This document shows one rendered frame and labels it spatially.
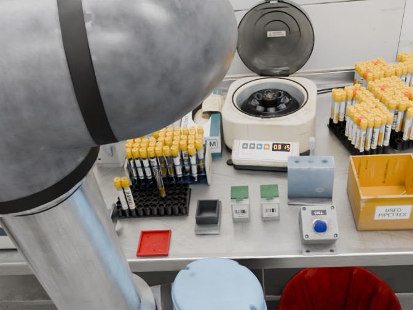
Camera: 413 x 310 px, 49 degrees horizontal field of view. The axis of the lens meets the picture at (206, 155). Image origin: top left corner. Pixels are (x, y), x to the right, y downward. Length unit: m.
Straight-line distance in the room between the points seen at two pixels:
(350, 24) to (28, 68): 1.23
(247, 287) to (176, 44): 0.39
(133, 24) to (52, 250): 0.21
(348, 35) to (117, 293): 1.12
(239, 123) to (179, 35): 0.86
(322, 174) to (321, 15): 0.55
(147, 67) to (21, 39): 0.07
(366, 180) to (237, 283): 0.57
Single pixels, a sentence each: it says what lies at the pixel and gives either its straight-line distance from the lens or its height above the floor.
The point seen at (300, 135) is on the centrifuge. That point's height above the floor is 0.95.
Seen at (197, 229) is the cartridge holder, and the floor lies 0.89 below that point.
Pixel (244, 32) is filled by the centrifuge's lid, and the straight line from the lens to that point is 1.34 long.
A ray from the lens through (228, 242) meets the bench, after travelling 0.99.
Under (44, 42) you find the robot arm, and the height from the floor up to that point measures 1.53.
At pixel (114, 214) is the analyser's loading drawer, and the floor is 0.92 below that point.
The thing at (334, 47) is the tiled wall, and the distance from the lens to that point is 1.44.
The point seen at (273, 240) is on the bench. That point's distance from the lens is 0.98.
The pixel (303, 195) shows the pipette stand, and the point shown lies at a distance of 1.06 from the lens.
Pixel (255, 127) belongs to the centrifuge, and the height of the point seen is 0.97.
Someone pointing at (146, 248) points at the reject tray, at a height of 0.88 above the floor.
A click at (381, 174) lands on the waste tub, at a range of 1.09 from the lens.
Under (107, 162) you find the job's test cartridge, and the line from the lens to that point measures 0.95.
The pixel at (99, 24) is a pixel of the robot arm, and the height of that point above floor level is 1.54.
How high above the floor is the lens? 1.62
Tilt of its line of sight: 38 degrees down
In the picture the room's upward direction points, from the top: 8 degrees counter-clockwise
